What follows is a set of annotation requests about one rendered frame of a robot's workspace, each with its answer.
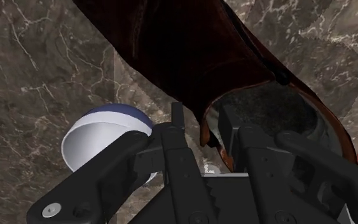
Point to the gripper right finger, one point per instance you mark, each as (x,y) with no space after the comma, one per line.
(268,167)

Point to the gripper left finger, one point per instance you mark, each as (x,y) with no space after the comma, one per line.
(169,161)

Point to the dark brown leather boot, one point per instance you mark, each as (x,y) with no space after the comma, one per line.
(197,52)

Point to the blue and white bowl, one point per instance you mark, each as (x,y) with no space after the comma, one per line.
(95,136)

